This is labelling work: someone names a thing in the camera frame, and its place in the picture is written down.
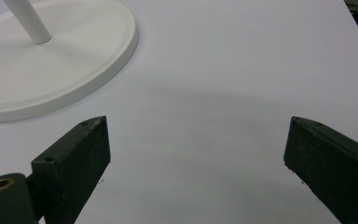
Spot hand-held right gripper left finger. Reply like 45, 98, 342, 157
31, 115, 112, 224

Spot white round stand base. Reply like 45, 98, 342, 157
0, 0, 140, 123

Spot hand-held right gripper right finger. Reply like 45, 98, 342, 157
282, 116, 358, 224

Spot white stand pole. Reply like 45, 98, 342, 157
3, 0, 53, 45

